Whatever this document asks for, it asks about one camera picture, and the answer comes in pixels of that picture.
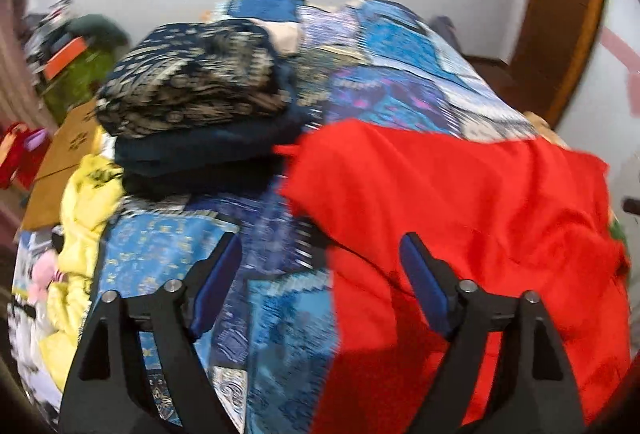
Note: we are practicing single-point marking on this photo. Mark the pink soft toy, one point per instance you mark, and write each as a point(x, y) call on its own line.
point(45, 276)

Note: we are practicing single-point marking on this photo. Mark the green patterned cloth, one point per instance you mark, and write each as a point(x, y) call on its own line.
point(80, 81)

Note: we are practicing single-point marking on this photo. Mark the yellow cloth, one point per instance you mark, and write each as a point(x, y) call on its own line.
point(82, 224)

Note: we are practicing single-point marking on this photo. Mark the red plush toy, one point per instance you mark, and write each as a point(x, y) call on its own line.
point(15, 153)

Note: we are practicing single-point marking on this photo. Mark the dark blue patterned garment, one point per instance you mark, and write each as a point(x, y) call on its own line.
point(195, 73)

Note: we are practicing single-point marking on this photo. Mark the red zip jacket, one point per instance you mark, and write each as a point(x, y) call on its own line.
point(450, 214)

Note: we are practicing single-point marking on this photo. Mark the grey backpack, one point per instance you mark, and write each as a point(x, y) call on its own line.
point(447, 31)

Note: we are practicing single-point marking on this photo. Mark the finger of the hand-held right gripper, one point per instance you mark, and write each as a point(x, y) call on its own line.
point(632, 206)

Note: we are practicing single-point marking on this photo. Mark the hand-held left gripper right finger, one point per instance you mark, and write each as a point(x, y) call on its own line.
point(425, 286)

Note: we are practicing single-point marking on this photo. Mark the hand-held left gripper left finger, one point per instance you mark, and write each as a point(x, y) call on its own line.
point(216, 284)

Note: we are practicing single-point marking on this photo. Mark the folded navy garment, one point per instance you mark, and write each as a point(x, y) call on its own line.
point(210, 148)

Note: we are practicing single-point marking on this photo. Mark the orange box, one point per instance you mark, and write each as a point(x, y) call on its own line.
point(64, 57)

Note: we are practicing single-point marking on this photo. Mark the blue patchwork bedspread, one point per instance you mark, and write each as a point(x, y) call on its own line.
point(380, 68)

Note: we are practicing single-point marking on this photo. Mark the brown wooden door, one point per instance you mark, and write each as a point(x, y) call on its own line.
point(560, 13)

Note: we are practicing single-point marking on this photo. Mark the dark green garment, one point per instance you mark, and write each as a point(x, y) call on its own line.
point(100, 28)

